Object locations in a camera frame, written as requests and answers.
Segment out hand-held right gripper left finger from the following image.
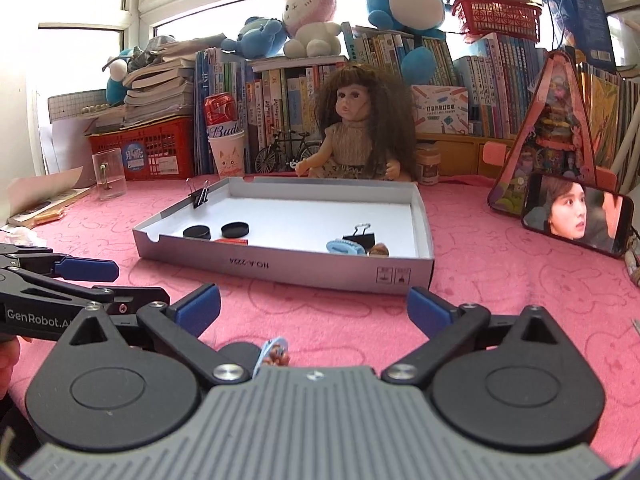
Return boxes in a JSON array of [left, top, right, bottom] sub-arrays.
[[52, 282, 251, 386]]

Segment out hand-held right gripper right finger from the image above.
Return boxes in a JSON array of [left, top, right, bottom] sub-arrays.
[[382, 286, 581, 386]]

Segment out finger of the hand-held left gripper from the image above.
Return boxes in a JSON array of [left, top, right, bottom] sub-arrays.
[[0, 269, 170, 314], [0, 243, 120, 282]]

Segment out decorated blue hair clip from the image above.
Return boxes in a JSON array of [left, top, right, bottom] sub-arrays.
[[250, 337, 291, 378]]

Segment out black binder clip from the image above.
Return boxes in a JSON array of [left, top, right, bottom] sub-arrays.
[[185, 177, 211, 209], [342, 222, 376, 248]]

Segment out plain blue hair clip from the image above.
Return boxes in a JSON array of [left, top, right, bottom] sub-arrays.
[[326, 239, 365, 256]]

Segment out white cardboard box tray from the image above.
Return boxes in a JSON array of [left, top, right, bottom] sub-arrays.
[[132, 175, 435, 295]]

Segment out crumpled white tissue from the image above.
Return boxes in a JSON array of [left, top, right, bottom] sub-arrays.
[[0, 226, 38, 246]]

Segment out open booklet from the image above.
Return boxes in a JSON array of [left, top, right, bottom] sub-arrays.
[[7, 187, 96, 228]]

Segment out pink bunny print tablecloth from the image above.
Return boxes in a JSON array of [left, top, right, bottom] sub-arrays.
[[0, 172, 640, 466]]

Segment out brown paper sheet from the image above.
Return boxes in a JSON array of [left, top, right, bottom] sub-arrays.
[[5, 165, 86, 226]]

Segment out clear glass mug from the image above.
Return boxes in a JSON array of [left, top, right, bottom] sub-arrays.
[[91, 147, 128, 202]]

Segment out white paper sheets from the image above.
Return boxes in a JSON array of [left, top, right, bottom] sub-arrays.
[[40, 120, 93, 176]]

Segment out small brown jar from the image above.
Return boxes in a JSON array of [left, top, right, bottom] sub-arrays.
[[415, 142, 442, 187]]

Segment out large red plastic basket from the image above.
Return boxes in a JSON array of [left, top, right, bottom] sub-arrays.
[[85, 115, 196, 183]]

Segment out white cat print paper cup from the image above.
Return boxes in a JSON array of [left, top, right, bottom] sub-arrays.
[[207, 130, 247, 178]]

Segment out wooden drawer box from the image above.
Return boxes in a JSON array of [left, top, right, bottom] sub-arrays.
[[415, 132, 516, 178]]

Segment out black toy bicycle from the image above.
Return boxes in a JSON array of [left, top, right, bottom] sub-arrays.
[[254, 130, 323, 173]]

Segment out grid cutting mat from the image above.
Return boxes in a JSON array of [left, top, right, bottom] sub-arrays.
[[47, 85, 126, 121]]

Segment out black smartphone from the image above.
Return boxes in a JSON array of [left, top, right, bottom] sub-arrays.
[[520, 172, 636, 259]]

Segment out long-haired brown doll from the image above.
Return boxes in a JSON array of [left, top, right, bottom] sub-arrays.
[[295, 65, 418, 183]]

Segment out blue and white plush toy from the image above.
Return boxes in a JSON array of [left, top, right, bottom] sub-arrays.
[[102, 35, 176, 106]]

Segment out stack of lying books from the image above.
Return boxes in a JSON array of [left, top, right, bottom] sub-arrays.
[[122, 40, 201, 128]]

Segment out white pencil print box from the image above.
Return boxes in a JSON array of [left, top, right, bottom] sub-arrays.
[[411, 84, 471, 136]]

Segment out red drink can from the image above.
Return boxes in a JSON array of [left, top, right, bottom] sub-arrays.
[[202, 92, 240, 140]]

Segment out row of upright books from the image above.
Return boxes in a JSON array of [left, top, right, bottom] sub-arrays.
[[194, 25, 640, 181]]

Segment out pink triangular toy box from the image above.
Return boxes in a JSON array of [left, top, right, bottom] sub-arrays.
[[487, 50, 621, 218]]

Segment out small blue plush toy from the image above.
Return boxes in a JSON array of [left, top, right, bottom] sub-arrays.
[[220, 16, 290, 59]]

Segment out small red plastic basket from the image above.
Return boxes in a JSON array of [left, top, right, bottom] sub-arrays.
[[451, 0, 543, 43]]

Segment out big blue plush toy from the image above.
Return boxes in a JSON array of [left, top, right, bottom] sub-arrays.
[[357, 0, 453, 86]]

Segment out pink rabbit plush toy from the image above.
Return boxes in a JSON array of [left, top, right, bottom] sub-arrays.
[[278, 0, 343, 59]]

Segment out blue carton box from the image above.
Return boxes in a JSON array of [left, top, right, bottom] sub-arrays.
[[537, 0, 617, 73]]

